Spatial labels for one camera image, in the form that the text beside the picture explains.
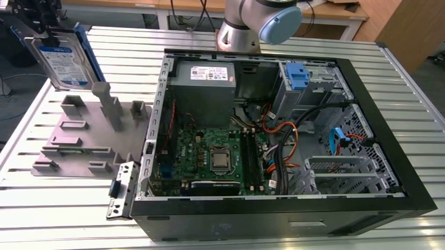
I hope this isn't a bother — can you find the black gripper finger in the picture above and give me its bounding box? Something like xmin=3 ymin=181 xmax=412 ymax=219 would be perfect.
xmin=44 ymin=24 xmax=61 ymax=48

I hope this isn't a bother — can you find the hard disk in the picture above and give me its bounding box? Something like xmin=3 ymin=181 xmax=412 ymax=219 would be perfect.
xmin=10 ymin=22 xmax=106 ymax=92

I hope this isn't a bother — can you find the metal disk bay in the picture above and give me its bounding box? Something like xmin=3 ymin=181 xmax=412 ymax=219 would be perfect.
xmin=301 ymin=155 xmax=399 ymax=195

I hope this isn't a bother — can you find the black waste bin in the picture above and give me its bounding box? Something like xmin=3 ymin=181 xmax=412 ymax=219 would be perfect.
xmin=6 ymin=39 xmax=39 ymax=69

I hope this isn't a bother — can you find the grey plastic parts rack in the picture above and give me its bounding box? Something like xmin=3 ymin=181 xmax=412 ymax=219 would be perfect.
xmin=31 ymin=82 xmax=154 ymax=180

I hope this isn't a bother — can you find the green RAM stick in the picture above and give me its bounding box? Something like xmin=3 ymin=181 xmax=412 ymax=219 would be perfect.
xmin=53 ymin=148 xmax=106 ymax=154

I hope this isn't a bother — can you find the grey power supply unit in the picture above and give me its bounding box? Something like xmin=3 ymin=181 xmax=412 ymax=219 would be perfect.
xmin=169 ymin=62 xmax=237 ymax=128

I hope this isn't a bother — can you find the green motherboard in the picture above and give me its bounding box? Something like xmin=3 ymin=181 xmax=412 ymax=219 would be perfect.
xmin=153 ymin=127 xmax=280 ymax=196

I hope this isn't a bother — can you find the CPU socket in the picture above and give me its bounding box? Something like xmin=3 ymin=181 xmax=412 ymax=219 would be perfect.
xmin=208 ymin=145 xmax=234 ymax=177

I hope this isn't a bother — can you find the silver CPU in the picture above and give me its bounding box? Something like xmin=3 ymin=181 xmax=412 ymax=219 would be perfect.
xmin=212 ymin=153 xmax=229 ymax=167

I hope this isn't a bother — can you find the metal socket cover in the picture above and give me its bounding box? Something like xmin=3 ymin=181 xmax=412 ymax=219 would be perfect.
xmin=209 ymin=149 xmax=232 ymax=173

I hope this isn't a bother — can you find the blue plastic drive latch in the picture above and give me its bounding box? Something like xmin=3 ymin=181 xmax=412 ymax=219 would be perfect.
xmin=285 ymin=61 xmax=312 ymax=91

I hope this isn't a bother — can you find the black RAM slot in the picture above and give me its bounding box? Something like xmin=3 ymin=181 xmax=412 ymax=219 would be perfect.
xmin=242 ymin=129 xmax=253 ymax=190
xmin=245 ymin=129 xmax=257 ymax=190
xmin=250 ymin=129 xmax=262 ymax=190

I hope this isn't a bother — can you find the black graphics card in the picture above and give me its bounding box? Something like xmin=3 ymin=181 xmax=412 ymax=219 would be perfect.
xmin=181 ymin=179 xmax=242 ymax=196

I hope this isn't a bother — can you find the grey metal drive cage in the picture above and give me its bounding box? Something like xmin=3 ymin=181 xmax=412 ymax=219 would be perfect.
xmin=272 ymin=60 xmax=353 ymax=134

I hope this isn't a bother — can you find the black open PC case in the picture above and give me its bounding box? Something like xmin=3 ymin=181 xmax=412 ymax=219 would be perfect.
xmin=129 ymin=48 xmax=439 ymax=242

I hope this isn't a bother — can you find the wooden cabinet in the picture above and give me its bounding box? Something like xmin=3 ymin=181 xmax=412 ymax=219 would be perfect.
xmin=353 ymin=0 xmax=445 ymax=75

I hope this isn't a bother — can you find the wooden desk white frame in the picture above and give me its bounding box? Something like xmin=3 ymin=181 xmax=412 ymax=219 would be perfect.
xmin=65 ymin=0 xmax=165 ymax=30
xmin=169 ymin=0 xmax=371 ymax=41

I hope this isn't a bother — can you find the metal card retention bracket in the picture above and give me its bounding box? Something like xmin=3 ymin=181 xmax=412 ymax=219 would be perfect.
xmin=106 ymin=160 xmax=141 ymax=221

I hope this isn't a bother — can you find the orange red wire bundle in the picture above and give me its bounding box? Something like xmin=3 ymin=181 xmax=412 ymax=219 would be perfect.
xmin=261 ymin=103 xmax=302 ymax=172

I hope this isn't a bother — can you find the black cable bundle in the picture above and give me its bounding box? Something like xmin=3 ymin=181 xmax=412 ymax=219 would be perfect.
xmin=281 ymin=100 xmax=355 ymax=196

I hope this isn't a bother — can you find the blue flat data wire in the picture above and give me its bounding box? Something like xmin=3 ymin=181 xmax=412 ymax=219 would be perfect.
xmin=328 ymin=126 xmax=351 ymax=157

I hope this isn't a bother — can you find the coloured power wire black plug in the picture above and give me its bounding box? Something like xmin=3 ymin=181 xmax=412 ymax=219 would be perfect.
xmin=346 ymin=133 xmax=376 ymax=148

